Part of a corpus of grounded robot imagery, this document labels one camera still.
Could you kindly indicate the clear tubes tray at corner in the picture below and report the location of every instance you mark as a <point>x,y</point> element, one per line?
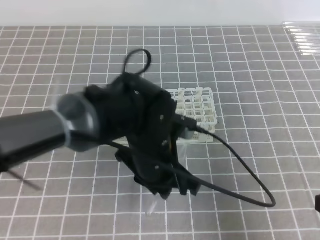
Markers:
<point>305,35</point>

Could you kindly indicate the white plastic test tube rack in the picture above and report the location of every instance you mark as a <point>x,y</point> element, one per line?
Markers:
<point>198,104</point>

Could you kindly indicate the clear glass test tube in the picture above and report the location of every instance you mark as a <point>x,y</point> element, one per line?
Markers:
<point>151,208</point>

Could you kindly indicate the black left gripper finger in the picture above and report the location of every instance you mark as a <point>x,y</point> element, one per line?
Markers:
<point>186,183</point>

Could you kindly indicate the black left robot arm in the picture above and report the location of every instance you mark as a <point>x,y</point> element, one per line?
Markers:
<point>73,124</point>

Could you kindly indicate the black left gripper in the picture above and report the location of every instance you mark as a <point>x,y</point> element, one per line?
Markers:
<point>142,112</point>

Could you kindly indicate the grey grid tablecloth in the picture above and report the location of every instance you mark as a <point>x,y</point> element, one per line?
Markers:
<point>267,99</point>

